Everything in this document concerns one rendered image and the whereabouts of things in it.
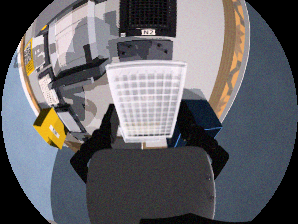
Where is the yellow open bin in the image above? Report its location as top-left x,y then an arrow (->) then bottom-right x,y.
33,108 -> 68,149

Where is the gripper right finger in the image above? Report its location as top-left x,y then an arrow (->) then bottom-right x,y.
177,101 -> 229,180

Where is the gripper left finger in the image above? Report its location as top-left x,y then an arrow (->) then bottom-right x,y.
70,103 -> 120,184

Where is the blue bin with label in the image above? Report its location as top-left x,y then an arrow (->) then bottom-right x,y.
166,99 -> 222,147

